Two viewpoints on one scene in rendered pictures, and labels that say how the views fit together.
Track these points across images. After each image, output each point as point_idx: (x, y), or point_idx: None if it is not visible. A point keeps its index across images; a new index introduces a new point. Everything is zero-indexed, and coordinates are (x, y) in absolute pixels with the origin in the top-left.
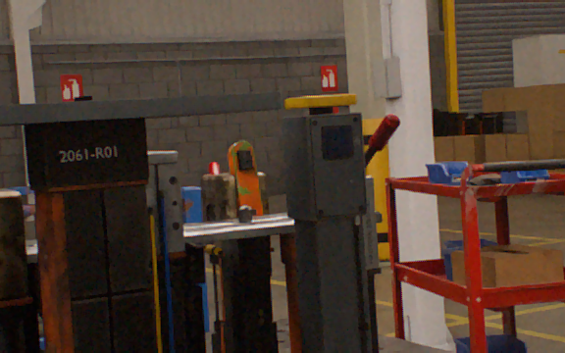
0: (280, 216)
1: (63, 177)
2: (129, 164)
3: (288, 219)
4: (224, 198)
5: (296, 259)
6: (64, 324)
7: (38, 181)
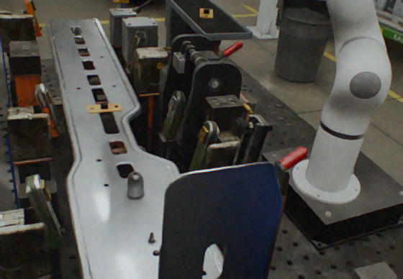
0: (65, 28)
1: None
2: None
3: (83, 29)
4: (33, 25)
5: (170, 43)
6: None
7: (211, 42)
